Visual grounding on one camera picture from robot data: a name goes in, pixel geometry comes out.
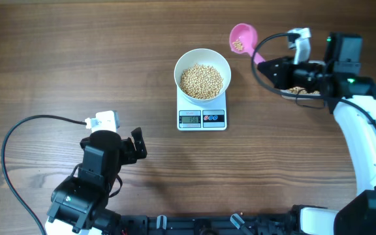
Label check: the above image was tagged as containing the pink plastic measuring scoop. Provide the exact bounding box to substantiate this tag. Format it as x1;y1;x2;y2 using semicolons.
229;23;258;57

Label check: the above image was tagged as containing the white digital kitchen scale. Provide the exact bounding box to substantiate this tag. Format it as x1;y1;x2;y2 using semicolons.
176;88;227;131

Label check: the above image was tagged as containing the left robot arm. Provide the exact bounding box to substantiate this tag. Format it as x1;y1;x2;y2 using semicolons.
45;127;147;235

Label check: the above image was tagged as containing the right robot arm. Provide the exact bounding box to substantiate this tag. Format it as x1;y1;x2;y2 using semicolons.
251;29;376;234

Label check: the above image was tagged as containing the white bowl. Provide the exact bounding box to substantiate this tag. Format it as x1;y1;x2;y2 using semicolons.
174;48;232;102

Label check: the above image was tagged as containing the clear plastic container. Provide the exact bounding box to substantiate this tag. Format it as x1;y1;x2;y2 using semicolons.
281;87;321;101

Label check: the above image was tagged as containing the right black camera cable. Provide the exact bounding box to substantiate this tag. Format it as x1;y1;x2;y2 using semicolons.
250;32;376;183

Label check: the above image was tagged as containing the black camera cable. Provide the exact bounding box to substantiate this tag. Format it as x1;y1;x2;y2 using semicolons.
250;32;376;183
0;114;87;235

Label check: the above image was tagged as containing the left black camera cable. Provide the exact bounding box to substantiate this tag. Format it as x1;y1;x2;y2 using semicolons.
0;114;87;235

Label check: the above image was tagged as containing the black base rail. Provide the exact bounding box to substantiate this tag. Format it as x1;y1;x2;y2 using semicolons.
118;214;294;235

